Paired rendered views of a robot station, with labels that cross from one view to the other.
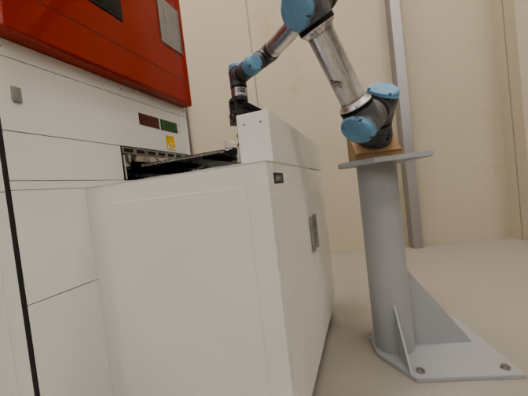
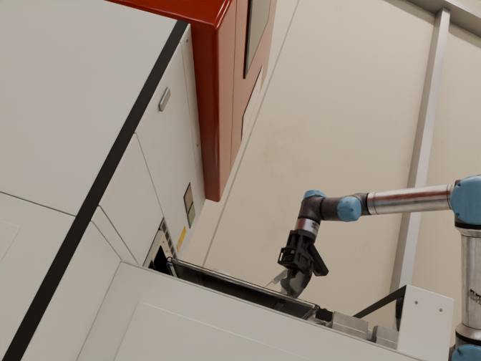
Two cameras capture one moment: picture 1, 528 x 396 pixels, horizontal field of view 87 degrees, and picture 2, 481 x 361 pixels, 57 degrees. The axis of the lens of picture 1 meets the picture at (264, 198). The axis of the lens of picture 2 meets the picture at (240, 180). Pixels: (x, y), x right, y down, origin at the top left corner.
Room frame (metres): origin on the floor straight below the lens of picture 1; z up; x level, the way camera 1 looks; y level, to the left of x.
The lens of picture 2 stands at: (0.06, 0.61, 0.67)
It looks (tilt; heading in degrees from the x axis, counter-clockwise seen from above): 25 degrees up; 346
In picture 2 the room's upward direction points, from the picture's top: 19 degrees clockwise
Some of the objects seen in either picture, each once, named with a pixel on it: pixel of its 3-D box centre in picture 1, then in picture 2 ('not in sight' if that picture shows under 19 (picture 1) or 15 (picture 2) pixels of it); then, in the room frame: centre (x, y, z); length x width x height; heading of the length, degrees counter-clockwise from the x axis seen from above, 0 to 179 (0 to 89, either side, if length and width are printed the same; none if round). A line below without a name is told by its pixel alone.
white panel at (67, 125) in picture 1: (126, 135); (169, 205); (1.10, 0.51, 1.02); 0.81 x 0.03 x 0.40; 160
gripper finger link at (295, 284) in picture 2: not in sight; (294, 285); (1.26, 0.05, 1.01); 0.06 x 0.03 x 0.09; 111
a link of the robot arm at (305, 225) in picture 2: (240, 94); (306, 230); (1.27, 0.06, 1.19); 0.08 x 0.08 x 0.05
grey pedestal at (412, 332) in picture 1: (410, 252); not in sight; (1.17, -0.60, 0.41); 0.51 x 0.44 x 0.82; 84
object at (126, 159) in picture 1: (163, 168); (164, 273); (1.26, 0.43, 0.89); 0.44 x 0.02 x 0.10; 160
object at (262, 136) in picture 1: (281, 148); (379, 342); (1.01, -0.09, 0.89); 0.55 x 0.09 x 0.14; 160
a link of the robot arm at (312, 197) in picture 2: (237, 77); (313, 208); (1.27, 0.06, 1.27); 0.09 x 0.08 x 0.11; 33
